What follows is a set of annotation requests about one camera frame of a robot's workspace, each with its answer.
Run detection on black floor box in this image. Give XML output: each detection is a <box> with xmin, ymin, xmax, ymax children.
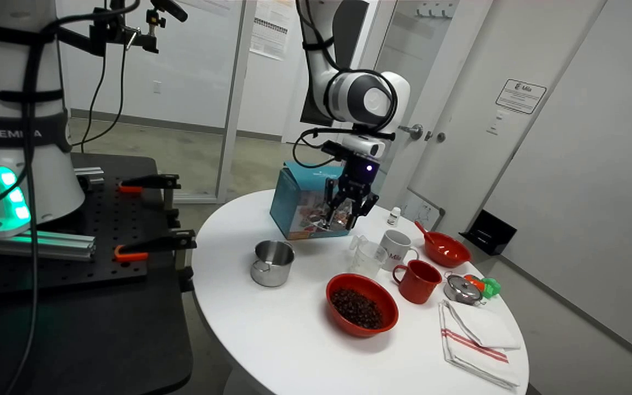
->
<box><xmin>461</xmin><ymin>211</ymin><xmax>517</xmax><ymax>255</ymax></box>

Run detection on teal cardboard box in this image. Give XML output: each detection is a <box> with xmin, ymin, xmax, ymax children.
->
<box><xmin>270</xmin><ymin>161</ymin><xmax>348</xmax><ymax>239</ymax></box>

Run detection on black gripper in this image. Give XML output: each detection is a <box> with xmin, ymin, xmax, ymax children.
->
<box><xmin>326</xmin><ymin>155</ymin><xmax>379</xmax><ymax>224</ymax></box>

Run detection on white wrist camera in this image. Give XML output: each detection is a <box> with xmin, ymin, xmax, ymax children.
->
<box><xmin>340</xmin><ymin>136</ymin><xmax>385</xmax><ymax>157</ymax></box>

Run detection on black orange clamp upper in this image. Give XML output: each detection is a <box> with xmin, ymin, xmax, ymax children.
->
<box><xmin>116</xmin><ymin>173</ymin><xmax>181</xmax><ymax>194</ymax></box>

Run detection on red bowl with spoon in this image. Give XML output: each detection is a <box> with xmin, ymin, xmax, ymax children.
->
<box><xmin>417</xmin><ymin>224</ymin><xmax>470</xmax><ymax>268</ymax></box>

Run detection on black camera on stand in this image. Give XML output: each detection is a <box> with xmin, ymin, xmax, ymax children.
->
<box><xmin>87</xmin><ymin>0</ymin><xmax>192</xmax><ymax>54</ymax></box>

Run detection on white red-striped cloth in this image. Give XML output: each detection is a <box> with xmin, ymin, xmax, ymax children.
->
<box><xmin>439</xmin><ymin>301</ymin><xmax>520</xmax><ymax>388</ymax></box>

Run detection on silver pot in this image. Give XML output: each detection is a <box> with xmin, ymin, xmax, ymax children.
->
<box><xmin>251</xmin><ymin>240</ymin><xmax>294</xmax><ymax>288</ymax></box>

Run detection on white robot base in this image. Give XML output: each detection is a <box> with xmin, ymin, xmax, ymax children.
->
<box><xmin>0</xmin><ymin>0</ymin><xmax>85</xmax><ymax>239</ymax></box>

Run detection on green orange small item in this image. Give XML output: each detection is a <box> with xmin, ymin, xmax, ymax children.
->
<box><xmin>466</xmin><ymin>273</ymin><xmax>501</xmax><ymax>298</ymax></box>

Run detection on silver door handle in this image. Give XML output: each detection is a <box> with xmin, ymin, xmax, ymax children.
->
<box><xmin>399</xmin><ymin>124</ymin><xmax>447</xmax><ymax>143</ymax></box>

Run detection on small white bottle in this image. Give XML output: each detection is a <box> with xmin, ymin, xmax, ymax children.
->
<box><xmin>387</xmin><ymin>206</ymin><xmax>401</xmax><ymax>225</ymax></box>

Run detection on black perforated mounting table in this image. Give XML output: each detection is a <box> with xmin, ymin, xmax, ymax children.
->
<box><xmin>0</xmin><ymin>154</ymin><xmax>193</xmax><ymax>395</ymax></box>

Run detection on white mug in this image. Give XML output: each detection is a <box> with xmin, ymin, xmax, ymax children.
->
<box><xmin>376</xmin><ymin>230</ymin><xmax>417</xmax><ymax>269</ymax></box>

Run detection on small metal strainer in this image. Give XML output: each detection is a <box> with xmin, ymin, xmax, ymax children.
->
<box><xmin>444</xmin><ymin>273</ymin><xmax>484</xmax><ymax>305</ymax></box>

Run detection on white wall sign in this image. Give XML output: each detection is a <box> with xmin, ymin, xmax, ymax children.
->
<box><xmin>496</xmin><ymin>79</ymin><xmax>546</xmax><ymax>114</ymax></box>

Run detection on silver pot lid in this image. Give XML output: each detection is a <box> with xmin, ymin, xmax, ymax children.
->
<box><xmin>330</xmin><ymin>198</ymin><xmax>353</xmax><ymax>232</ymax></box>

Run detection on red mug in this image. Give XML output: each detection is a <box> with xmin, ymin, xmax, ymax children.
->
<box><xmin>394</xmin><ymin>258</ymin><xmax>444</xmax><ymax>305</ymax></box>

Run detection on black orange clamp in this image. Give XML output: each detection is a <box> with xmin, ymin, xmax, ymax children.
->
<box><xmin>116</xmin><ymin>173</ymin><xmax>181</xmax><ymax>194</ymax></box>
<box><xmin>112</xmin><ymin>230</ymin><xmax>196</xmax><ymax>263</ymax></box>

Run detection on black orange clamp lower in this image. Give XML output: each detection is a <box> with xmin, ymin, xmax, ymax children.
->
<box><xmin>112</xmin><ymin>230</ymin><xmax>196</xmax><ymax>263</ymax></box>

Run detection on red bowl of coffee beans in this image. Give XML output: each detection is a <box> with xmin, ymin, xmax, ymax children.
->
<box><xmin>326</xmin><ymin>273</ymin><xmax>399</xmax><ymax>337</ymax></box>

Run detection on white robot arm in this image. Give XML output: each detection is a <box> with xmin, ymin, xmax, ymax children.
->
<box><xmin>296</xmin><ymin>0</ymin><xmax>411</xmax><ymax>227</ymax></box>

